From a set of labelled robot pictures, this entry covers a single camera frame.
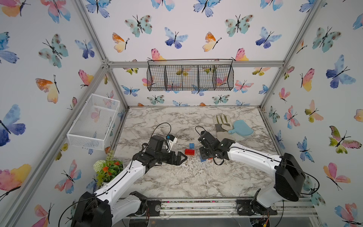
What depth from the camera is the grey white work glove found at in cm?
105

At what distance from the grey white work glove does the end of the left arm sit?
16.5 inches

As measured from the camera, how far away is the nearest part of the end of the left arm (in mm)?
582
